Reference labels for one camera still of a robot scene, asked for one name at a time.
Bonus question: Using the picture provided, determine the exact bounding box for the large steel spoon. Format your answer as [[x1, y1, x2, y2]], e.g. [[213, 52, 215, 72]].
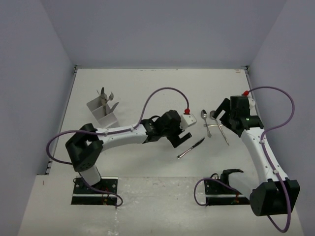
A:
[[209, 110, 229, 146]]

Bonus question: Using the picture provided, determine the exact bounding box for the small ornate steel spoon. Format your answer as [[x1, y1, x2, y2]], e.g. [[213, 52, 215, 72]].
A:
[[200, 109, 212, 138]]

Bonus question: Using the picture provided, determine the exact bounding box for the crosswise steel spoon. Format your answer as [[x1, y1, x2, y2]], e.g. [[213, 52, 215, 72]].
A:
[[203, 124, 224, 127]]

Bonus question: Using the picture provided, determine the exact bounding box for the right corner metal bracket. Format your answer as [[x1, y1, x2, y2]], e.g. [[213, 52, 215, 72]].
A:
[[241, 65, 249, 74]]

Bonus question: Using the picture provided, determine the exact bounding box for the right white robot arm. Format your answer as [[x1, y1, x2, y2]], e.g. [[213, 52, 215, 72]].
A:
[[213, 95, 300, 216]]

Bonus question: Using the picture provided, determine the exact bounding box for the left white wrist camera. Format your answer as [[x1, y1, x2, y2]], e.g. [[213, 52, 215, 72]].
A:
[[180, 114, 197, 130]]

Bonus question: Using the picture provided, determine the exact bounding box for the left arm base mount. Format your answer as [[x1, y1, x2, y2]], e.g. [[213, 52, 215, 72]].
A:
[[71, 177, 123, 207]]

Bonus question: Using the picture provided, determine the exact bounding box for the steel knife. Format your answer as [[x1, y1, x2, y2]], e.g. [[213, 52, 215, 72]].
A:
[[177, 137, 205, 159], [112, 102, 119, 111], [100, 87, 107, 116]]

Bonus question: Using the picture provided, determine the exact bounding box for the clear plastic utensil container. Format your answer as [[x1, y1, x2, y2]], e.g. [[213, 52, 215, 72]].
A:
[[87, 97, 120, 128]]

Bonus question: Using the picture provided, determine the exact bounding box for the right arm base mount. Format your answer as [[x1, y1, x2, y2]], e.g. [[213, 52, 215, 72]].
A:
[[193, 169, 250, 207]]

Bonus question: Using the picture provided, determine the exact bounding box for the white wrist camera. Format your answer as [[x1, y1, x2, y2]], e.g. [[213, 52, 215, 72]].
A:
[[248, 96, 255, 109], [180, 114, 197, 130]]

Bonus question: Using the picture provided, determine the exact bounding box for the corner metal bracket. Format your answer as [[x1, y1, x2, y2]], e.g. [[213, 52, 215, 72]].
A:
[[241, 65, 249, 74], [73, 64, 81, 74]]

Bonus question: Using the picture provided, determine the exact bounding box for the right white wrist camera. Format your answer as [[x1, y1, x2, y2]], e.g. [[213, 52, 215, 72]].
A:
[[248, 96, 255, 109]]

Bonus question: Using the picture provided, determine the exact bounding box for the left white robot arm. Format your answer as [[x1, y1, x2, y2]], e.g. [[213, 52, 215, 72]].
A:
[[65, 110, 196, 193]]

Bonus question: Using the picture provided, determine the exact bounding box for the left corner metal bracket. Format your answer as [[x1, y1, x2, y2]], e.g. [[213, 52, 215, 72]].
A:
[[73, 64, 81, 74]]

